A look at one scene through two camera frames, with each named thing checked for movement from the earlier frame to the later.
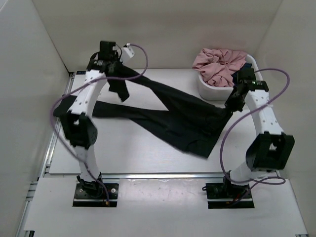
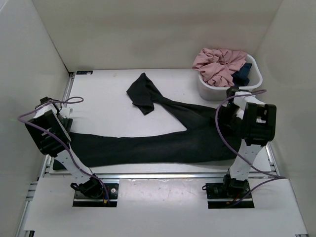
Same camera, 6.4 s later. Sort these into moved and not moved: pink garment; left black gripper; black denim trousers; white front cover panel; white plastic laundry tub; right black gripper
Moved: right black gripper; left black gripper; black denim trousers
Not moved: pink garment; white plastic laundry tub; white front cover panel
